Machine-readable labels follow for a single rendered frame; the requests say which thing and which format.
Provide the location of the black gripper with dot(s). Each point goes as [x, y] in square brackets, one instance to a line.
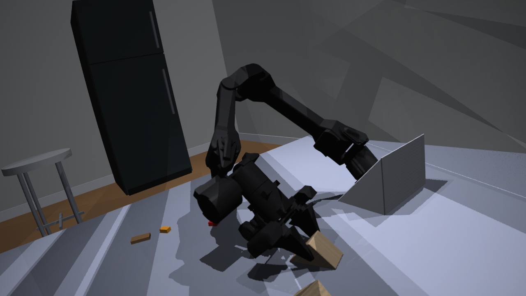
[271, 203]

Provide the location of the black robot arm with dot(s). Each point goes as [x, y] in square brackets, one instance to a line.
[222, 194]

